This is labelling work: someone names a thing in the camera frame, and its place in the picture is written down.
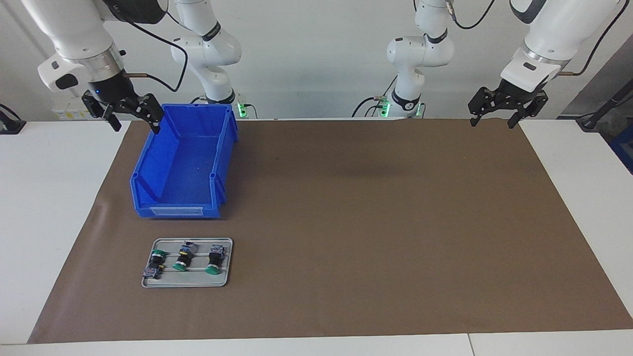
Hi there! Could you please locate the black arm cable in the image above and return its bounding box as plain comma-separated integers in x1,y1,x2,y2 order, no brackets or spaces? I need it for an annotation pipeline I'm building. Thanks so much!
445,0,632,78
121,7,189,93

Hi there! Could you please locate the black table clamp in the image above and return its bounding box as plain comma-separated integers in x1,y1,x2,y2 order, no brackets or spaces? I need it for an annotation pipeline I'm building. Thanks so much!
0,103,26,135

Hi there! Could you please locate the black base cable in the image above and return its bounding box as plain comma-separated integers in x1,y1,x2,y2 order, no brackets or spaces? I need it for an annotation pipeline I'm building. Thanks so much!
352,74,399,118

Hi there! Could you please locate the blue crate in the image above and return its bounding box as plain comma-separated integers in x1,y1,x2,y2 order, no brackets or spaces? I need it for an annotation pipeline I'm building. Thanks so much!
609,124,633,175

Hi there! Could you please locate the black stand with pole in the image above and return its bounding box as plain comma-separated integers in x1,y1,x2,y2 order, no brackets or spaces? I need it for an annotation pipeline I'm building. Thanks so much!
576,79,633,132

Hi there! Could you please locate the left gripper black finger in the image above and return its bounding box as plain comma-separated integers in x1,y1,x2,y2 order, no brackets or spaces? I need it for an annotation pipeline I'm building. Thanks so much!
507,90,549,130
468,86,506,128

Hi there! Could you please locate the grey metal tray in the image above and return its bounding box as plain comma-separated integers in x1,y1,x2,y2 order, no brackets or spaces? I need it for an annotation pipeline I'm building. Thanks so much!
141,238,233,288

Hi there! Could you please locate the green lit base connector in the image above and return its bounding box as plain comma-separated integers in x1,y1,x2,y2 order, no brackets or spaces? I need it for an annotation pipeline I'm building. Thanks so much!
235,93,258,119
372,95,392,118

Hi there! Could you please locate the brown table mat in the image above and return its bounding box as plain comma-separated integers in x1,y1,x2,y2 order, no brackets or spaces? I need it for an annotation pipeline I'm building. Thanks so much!
27,118,633,344

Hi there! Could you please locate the green push button switch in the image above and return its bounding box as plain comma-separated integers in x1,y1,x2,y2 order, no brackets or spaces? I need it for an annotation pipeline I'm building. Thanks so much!
143,250,167,280
172,241,199,272
205,244,227,275

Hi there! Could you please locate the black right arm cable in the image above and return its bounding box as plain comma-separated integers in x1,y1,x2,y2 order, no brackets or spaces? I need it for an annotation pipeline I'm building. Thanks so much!
121,7,189,93

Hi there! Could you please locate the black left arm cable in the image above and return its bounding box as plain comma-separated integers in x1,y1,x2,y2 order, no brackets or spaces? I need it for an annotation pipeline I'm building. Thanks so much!
445,0,632,78

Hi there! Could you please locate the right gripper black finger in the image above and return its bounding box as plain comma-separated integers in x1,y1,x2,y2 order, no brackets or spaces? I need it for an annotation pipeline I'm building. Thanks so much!
121,93,165,135
81,90,122,133

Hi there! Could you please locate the blue plastic storage bin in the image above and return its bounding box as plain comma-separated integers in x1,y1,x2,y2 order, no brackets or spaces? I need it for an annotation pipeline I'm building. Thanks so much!
130,103,239,219

